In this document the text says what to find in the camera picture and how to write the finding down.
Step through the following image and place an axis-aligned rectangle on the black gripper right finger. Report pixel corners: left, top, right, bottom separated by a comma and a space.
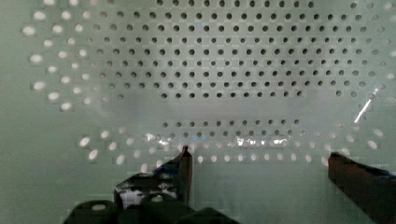
328, 152, 396, 224

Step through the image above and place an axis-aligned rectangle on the mint green plastic strainer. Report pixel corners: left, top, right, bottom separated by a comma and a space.
1, 0, 395, 224

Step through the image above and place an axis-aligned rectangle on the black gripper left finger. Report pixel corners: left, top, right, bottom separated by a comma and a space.
114, 146, 192, 209

